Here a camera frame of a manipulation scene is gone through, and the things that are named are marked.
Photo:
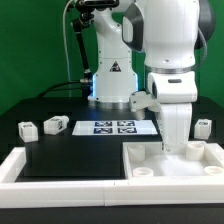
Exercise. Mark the white sheet with AprilTags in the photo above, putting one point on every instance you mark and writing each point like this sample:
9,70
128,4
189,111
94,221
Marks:
112,127

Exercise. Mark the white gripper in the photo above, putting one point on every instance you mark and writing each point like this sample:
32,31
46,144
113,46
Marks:
174,120

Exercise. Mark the white square tabletop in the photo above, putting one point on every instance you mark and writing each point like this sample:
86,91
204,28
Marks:
149,159

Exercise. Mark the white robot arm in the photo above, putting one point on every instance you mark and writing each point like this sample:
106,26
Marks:
148,61

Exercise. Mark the white U-shaped obstacle fence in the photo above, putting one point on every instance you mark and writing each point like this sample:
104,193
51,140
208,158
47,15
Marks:
136,191

